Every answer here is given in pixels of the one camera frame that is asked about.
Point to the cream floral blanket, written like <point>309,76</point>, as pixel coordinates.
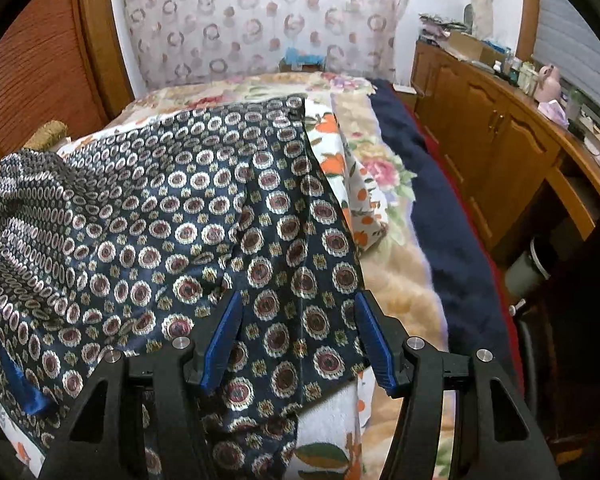
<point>400,280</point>

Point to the row of small bottles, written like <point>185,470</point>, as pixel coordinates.
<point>517,75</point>

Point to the stack of folded clothes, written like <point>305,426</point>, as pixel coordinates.
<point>440,26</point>

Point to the small cardboard box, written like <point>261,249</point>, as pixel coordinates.
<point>302,68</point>

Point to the yellow plush toy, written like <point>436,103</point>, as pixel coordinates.
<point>50,135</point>

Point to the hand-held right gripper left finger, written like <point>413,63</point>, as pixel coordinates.
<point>225,340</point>

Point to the pink tissue pack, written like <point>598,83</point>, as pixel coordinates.
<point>554,112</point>

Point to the black chair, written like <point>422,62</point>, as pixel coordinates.
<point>527,355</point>

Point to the pink kettle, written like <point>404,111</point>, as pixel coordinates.
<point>550,82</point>

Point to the brown louvered wardrobe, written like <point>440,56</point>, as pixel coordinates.
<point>35,60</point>

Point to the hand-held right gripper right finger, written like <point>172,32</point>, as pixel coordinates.
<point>377,345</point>

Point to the open cardboard box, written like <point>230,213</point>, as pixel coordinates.
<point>462,45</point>

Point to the white orange-print sheet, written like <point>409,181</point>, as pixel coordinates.
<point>330,135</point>

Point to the navy patterned satin top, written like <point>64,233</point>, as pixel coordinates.
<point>155,220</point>

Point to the wooden sideboard cabinet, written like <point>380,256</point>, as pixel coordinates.
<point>490,125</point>

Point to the navy blanket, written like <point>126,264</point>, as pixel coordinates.
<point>450,220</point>

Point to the grey trash bin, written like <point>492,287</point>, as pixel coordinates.
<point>525,270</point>

